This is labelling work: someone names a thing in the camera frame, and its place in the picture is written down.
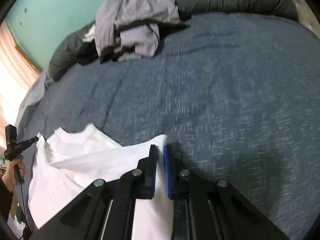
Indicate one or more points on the white crumpled garment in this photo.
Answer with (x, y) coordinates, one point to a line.
(89, 35)

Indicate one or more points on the pink curtain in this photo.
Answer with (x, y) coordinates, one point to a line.
(12, 75)

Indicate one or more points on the person's left forearm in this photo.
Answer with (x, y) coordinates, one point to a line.
(5, 200)

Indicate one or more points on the black garment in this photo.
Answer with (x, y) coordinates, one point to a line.
(86, 53)

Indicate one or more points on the grey jacket with black trim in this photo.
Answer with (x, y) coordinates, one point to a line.
(140, 7)

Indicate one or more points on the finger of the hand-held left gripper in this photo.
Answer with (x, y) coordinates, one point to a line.
(30, 142)

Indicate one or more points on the light grey blanket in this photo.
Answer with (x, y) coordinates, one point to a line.
(32, 97)

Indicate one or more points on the bed with blue-grey sheet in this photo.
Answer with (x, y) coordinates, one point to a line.
(225, 92)

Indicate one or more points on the white long-sleeve shirt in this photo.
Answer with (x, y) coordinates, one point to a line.
(75, 160)

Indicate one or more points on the person's left hand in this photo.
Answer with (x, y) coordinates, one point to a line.
(10, 177)

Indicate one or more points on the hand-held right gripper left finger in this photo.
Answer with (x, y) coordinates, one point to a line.
(152, 175)

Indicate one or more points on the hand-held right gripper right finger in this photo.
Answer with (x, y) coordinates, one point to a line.
(168, 175)

